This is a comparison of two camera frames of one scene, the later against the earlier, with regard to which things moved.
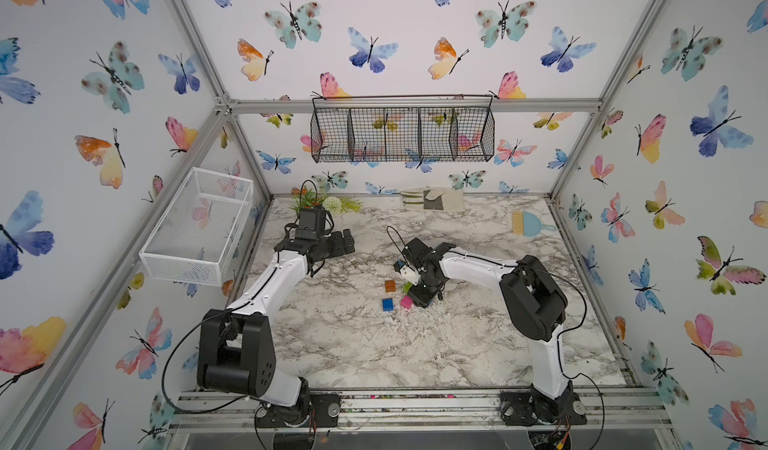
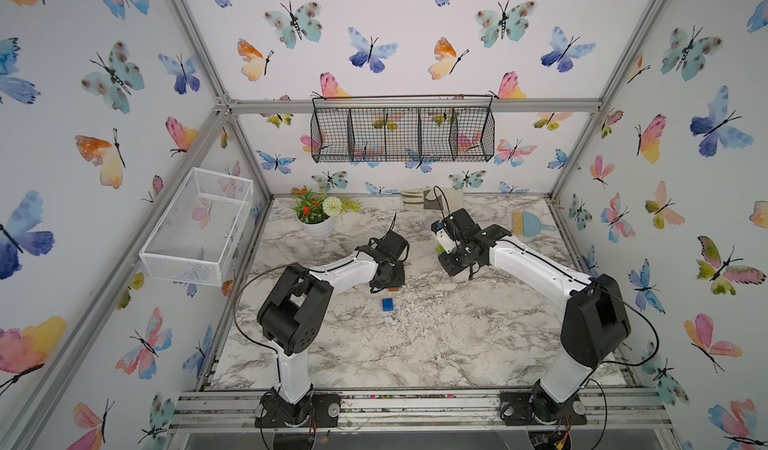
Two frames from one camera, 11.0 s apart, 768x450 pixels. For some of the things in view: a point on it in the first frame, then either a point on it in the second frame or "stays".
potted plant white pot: (333, 205) stays
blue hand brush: (528, 224) stays
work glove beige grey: (435, 198) stays
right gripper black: (417, 297) to (446, 265)
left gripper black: (339, 249) to (400, 280)
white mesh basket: (195, 237) stays
